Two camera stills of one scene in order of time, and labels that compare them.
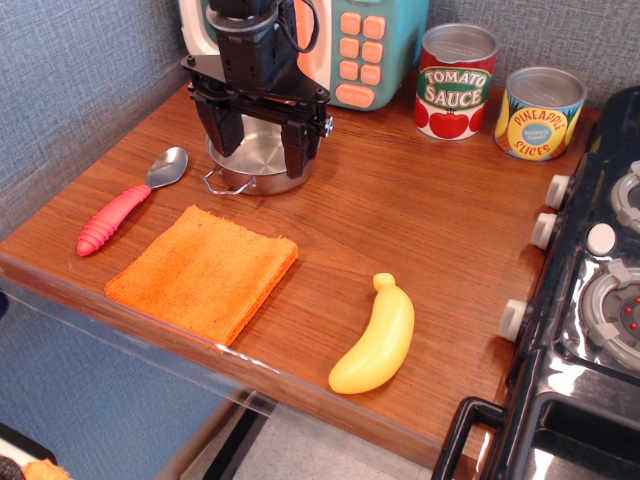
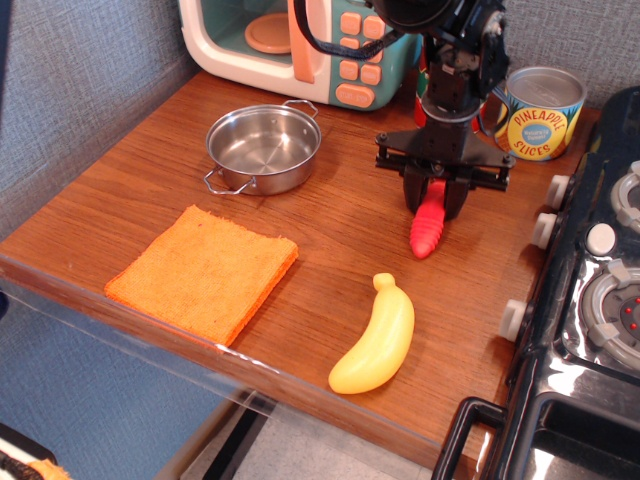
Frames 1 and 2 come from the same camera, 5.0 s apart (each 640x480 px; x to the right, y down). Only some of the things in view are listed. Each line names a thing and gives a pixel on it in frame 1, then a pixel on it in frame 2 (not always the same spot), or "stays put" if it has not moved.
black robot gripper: x=257 y=70 -> x=443 y=152
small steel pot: x=258 y=164 stays put
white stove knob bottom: x=512 y=318 stays put
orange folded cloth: x=205 y=273 stays put
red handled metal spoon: x=167 y=166 -> x=428 y=222
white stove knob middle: x=543 y=230 stays put
